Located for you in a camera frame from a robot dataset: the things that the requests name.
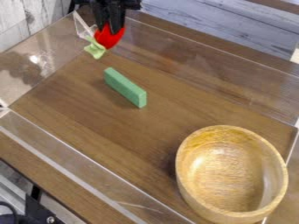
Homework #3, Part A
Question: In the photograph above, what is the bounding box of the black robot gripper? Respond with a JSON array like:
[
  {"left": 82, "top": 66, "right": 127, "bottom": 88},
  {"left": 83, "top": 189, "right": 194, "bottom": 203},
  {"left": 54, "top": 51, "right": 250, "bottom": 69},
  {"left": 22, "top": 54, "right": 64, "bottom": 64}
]
[{"left": 71, "top": 0, "right": 142, "bottom": 34}]

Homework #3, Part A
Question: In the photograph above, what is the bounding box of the red plush strawberry toy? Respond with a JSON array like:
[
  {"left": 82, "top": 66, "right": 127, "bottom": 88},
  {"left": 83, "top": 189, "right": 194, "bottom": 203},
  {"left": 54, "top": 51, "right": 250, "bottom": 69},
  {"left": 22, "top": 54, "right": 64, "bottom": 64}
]
[{"left": 84, "top": 23, "right": 126, "bottom": 60}]

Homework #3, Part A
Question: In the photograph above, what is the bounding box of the green rectangular block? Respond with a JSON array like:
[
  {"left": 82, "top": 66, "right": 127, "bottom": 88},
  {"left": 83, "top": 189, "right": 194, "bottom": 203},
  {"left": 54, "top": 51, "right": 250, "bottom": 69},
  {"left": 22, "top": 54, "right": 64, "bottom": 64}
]
[{"left": 104, "top": 67, "right": 147, "bottom": 108}]

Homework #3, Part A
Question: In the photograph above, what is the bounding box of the clear acrylic table barrier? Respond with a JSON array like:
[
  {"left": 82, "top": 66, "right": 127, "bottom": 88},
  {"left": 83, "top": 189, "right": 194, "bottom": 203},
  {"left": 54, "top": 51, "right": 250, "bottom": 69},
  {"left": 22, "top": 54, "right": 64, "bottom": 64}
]
[{"left": 0, "top": 13, "right": 299, "bottom": 224}]

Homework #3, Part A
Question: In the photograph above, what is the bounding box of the wooden bowl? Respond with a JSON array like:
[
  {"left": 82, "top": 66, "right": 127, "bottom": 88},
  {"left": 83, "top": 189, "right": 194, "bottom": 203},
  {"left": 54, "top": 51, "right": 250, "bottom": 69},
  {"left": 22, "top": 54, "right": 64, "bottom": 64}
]
[{"left": 175, "top": 125, "right": 289, "bottom": 224}]

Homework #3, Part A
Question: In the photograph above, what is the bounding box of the black clamp with cable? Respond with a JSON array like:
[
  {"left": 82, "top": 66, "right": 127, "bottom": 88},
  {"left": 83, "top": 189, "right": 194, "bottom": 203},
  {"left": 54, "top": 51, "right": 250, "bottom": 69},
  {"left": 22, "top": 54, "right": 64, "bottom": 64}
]
[{"left": 0, "top": 195, "right": 66, "bottom": 224}]

